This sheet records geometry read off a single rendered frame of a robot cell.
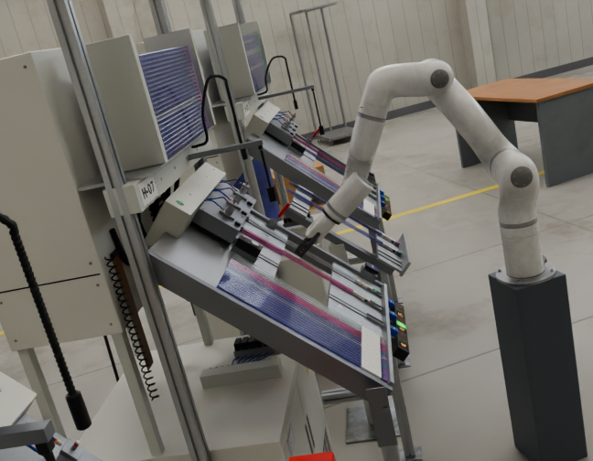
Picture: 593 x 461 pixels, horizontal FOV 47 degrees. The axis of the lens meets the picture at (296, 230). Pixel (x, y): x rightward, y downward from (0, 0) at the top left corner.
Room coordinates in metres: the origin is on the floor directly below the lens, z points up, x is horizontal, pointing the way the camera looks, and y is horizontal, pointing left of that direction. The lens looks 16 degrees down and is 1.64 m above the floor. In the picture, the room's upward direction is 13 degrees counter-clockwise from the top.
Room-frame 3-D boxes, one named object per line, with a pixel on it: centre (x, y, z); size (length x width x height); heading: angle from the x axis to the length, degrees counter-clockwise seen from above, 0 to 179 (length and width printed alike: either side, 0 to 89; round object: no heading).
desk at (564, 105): (5.83, -2.16, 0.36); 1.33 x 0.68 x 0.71; 15
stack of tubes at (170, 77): (2.02, 0.30, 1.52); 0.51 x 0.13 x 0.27; 170
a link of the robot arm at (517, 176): (2.05, -0.70, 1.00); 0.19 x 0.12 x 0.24; 174
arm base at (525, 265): (2.08, -0.71, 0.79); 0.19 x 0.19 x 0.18
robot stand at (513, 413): (2.08, -0.71, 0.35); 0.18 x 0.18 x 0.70; 10
